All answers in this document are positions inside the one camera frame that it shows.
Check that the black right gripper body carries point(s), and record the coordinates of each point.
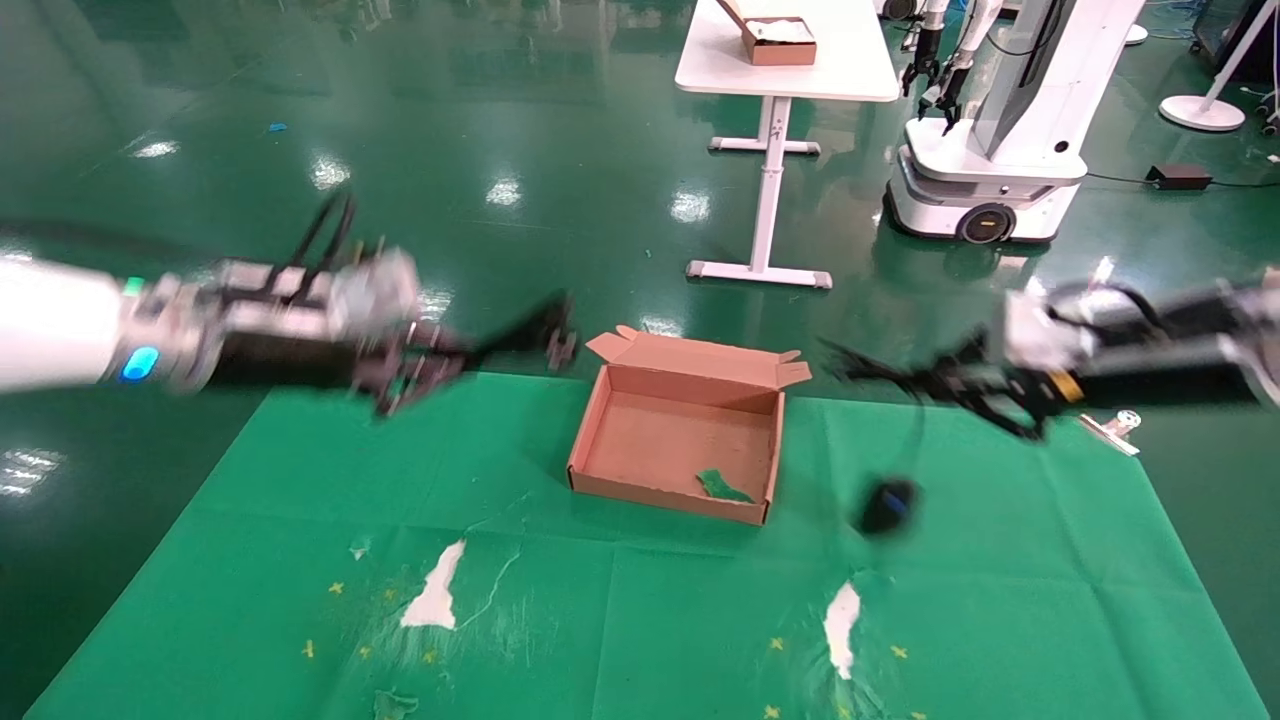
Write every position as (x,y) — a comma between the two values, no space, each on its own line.
(1170,385)

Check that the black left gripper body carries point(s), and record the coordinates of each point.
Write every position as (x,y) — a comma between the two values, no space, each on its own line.
(280,360)

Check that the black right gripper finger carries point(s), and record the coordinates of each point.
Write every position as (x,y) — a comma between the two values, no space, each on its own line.
(1010,405)
(920,381)

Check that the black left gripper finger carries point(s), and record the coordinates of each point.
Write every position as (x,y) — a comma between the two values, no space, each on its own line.
(560,335)
(410,380)

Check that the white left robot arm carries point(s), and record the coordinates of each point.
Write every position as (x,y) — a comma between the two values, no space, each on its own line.
(60,325)

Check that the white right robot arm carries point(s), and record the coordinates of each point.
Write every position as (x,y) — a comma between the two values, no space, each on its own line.
(1270,340)

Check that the background robot arm black gripper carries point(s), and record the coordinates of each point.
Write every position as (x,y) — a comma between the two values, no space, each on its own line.
(948,100)
(922,60)

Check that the open brown cardboard box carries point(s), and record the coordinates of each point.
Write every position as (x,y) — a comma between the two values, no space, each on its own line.
(670,440)

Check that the small cardboard box on table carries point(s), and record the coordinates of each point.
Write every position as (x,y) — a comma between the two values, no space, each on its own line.
(780,48)

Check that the metal binder clip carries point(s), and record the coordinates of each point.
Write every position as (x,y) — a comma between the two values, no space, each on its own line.
(1110,433)

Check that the black floor power adapter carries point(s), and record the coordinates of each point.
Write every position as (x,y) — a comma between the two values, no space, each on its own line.
(1180,177)

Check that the white wheeled background robot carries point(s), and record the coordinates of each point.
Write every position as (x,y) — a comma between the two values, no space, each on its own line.
(1000,170)

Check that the white round base stand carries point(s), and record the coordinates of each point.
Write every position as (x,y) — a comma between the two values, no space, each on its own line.
(1202,112)

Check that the green table cloth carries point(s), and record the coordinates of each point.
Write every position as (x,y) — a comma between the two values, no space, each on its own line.
(620,610)

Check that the white height adjustable table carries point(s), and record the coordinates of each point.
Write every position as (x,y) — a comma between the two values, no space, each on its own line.
(850,60)

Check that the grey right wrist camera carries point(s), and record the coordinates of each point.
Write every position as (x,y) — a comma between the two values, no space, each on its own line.
(1040,335)

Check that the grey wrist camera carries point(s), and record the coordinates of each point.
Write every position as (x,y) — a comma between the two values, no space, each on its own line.
(370,290)
(1040,335)

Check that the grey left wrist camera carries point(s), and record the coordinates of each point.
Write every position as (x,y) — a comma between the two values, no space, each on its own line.
(370,290)

